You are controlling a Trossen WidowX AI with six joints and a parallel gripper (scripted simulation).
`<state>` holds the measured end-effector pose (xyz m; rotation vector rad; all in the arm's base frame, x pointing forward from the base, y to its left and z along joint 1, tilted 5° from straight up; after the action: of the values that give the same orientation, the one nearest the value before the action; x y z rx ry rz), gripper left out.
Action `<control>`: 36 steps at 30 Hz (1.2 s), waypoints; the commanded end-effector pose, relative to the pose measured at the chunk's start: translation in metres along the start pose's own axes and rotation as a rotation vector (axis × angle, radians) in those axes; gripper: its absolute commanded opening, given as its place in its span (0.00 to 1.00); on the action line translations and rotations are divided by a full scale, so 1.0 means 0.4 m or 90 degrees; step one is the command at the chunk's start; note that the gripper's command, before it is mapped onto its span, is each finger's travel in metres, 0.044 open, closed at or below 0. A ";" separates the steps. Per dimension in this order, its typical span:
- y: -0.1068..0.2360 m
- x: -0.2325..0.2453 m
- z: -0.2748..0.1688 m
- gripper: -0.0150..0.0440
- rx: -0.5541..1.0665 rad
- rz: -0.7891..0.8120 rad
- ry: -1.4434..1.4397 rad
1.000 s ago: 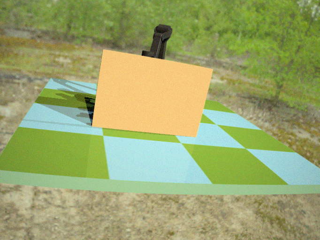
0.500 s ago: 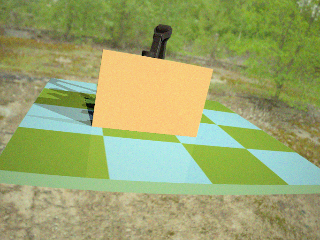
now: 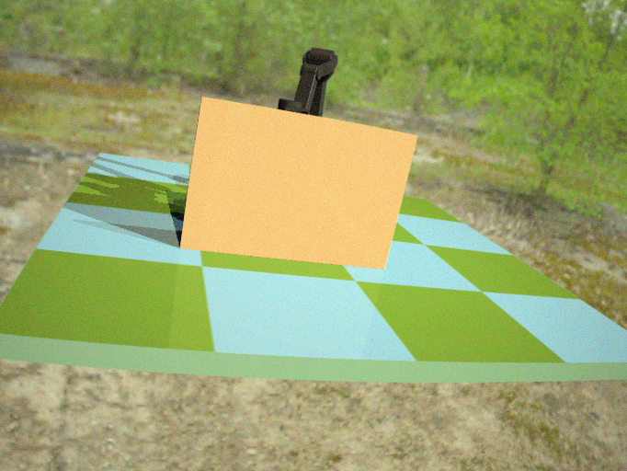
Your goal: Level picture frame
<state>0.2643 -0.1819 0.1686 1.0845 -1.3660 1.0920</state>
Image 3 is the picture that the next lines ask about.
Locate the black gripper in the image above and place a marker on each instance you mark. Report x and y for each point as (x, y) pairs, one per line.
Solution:
(297, 110)

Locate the orange flat board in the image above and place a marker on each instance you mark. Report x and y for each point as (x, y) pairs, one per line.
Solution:
(272, 183)

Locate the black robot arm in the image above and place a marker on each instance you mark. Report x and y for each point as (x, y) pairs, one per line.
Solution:
(317, 67)

